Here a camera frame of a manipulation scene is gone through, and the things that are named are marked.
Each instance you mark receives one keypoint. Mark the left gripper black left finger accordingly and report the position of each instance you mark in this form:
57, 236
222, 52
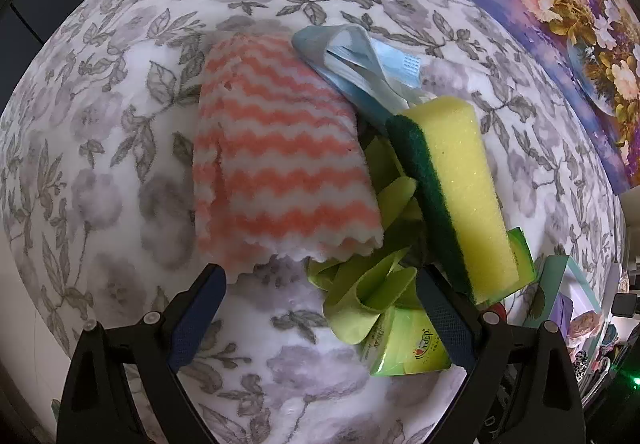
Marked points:
97, 405

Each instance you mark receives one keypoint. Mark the green tissue pack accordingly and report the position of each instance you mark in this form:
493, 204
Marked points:
525, 266
403, 342

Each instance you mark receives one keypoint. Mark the yellow green sponge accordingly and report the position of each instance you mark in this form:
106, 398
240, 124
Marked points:
440, 146

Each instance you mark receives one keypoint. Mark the pink striped cloth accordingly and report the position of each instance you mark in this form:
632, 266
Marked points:
277, 166

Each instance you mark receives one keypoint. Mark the flower bouquet painting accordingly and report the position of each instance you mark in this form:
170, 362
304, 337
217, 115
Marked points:
590, 48

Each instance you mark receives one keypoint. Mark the leopard print scrunchie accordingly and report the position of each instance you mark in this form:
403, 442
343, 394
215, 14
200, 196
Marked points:
580, 365

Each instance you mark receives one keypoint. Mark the teal and white tray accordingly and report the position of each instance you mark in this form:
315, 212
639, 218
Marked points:
563, 294

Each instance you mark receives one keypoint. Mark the blue face mask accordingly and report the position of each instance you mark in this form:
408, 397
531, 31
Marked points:
379, 80

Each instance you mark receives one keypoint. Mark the floral patterned blanket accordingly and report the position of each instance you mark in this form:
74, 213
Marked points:
100, 148

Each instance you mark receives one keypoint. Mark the black power adapter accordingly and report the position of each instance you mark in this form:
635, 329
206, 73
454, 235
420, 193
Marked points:
625, 305

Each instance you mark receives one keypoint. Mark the pink floral scrunchie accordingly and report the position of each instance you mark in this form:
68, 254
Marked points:
581, 328

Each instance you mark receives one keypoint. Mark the lime green cloth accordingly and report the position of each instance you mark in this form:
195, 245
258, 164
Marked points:
361, 289

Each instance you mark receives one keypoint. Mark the red tape roll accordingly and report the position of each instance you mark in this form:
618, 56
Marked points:
498, 309

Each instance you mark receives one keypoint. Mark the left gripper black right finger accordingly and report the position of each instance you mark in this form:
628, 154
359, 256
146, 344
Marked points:
520, 385

